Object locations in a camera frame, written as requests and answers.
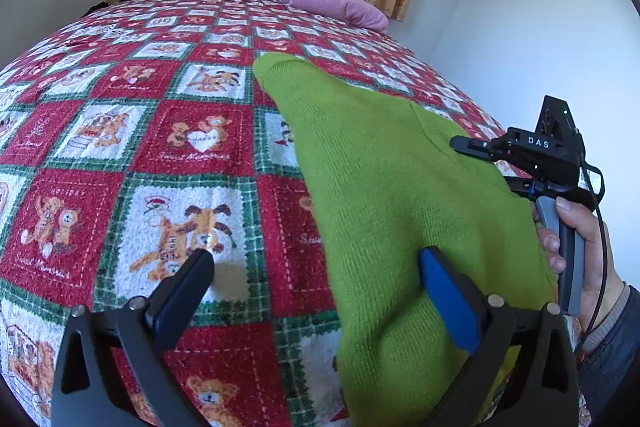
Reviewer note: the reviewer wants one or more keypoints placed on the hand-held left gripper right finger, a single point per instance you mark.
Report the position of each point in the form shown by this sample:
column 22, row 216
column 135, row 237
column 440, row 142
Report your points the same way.
column 450, row 302

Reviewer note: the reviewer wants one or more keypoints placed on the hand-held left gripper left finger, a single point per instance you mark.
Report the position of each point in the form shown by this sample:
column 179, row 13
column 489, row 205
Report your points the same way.
column 185, row 292

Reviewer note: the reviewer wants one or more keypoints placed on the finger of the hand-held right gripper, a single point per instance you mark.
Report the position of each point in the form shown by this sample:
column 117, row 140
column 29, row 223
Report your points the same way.
column 470, row 145

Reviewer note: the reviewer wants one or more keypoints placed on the green orange white striped sweater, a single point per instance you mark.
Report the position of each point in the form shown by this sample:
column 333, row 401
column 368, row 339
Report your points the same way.
column 380, row 187

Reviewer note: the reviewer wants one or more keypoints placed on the person's right forearm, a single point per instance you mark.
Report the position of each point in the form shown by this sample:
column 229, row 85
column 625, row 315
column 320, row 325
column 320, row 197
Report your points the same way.
column 615, row 347

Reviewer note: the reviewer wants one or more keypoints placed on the person's right hand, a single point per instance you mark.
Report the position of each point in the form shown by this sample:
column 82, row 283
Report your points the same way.
column 602, row 257

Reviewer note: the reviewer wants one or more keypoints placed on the red printed bear blanket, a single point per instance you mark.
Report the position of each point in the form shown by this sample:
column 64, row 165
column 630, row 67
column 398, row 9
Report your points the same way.
column 150, row 147

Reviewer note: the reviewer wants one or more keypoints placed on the pink pillow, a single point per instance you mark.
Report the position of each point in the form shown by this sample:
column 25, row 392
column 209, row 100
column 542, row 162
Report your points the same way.
column 340, row 4

